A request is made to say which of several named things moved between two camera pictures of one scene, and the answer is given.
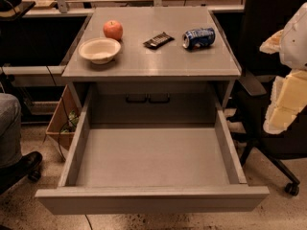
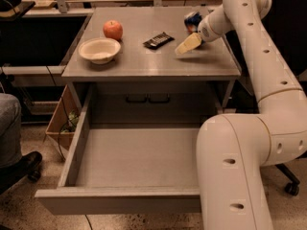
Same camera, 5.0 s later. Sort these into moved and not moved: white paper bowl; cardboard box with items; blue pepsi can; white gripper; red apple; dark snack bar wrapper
Moved: blue pepsi can; white gripper
Not moved: white paper bowl; red apple; dark snack bar wrapper; cardboard box with items
